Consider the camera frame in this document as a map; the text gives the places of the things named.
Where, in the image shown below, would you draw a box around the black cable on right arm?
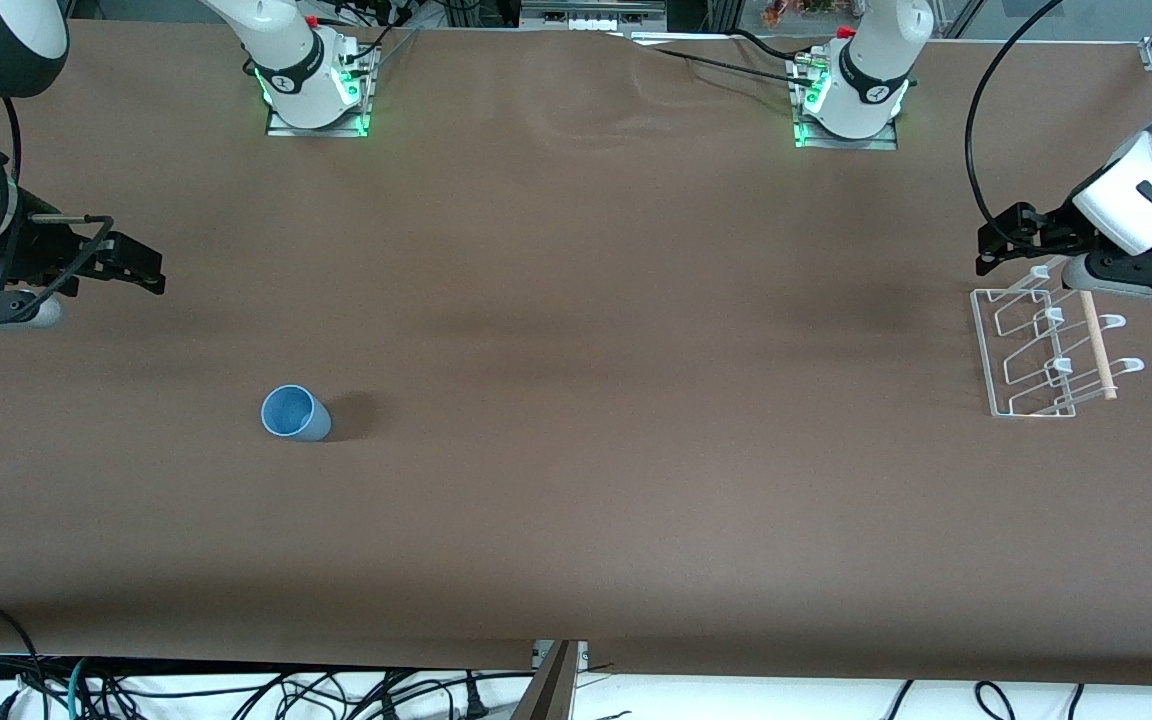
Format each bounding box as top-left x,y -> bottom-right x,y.
0,85 -> 117,326

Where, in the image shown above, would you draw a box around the dark wooden beam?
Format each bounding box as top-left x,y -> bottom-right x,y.
510,640 -> 583,720

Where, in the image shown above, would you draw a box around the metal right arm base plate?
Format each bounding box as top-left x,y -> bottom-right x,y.
265,45 -> 381,139

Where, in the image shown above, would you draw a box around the grey metal rail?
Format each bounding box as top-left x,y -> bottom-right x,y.
519,0 -> 669,31

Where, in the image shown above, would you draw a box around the black tangled floor cables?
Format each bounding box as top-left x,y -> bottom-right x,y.
86,668 -> 537,720

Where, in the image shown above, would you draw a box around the thick black table cable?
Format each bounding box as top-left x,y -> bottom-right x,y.
731,28 -> 832,67

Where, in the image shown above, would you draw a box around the white wire cup rack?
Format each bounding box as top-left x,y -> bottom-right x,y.
970,262 -> 1147,419

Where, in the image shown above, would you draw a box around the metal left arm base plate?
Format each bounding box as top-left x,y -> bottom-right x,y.
786,55 -> 900,152

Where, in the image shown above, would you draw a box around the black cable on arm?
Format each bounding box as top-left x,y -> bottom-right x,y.
0,85 -> 117,326
965,0 -> 1067,233

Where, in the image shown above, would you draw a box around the brown table cover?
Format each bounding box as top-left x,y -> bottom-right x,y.
0,18 -> 1152,691

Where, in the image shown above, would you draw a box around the thin black table cable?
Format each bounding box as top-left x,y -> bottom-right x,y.
626,38 -> 819,85

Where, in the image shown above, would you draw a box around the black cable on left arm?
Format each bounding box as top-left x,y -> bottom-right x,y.
965,0 -> 1067,233

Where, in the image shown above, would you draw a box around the wooden rod of rack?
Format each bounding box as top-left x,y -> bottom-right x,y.
1079,291 -> 1119,401

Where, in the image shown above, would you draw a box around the light blue plastic cup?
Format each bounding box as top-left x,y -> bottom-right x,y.
261,385 -> 332,443

